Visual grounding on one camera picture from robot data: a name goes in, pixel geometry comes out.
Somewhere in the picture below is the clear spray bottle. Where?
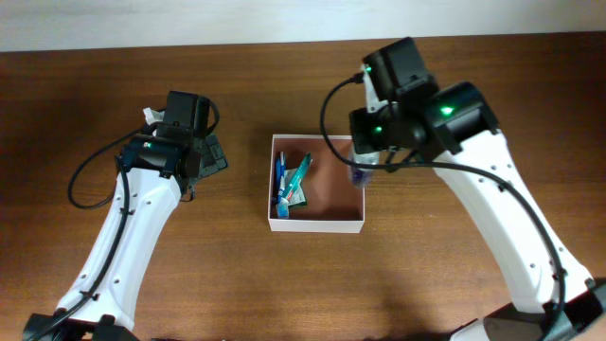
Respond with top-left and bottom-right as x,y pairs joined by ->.
348,150 -> 380,188

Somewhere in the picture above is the green white sachet packet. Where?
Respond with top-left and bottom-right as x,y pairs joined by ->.
285,169 -> 307,207

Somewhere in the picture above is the green toothpaste tube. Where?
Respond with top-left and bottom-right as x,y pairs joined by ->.
284,153 -> 312,200

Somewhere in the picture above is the blue toothbrush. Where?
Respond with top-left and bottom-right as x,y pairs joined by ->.
276,152 -> 289,219

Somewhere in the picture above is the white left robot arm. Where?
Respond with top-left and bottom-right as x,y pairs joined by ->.
22,91 -> 228,340

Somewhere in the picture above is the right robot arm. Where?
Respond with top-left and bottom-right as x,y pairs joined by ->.
350,38 -> 605,340

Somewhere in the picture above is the white cardboard box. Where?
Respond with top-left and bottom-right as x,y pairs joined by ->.
267,135 -> 365,234

